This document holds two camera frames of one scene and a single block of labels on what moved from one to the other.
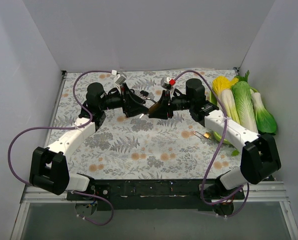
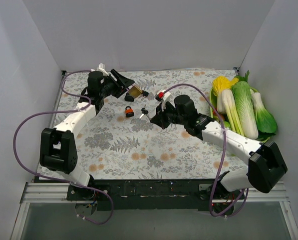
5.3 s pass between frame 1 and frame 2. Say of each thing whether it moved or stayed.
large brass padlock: moved
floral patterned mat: stayed
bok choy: stayed
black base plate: stayed
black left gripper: moved
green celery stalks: stayed
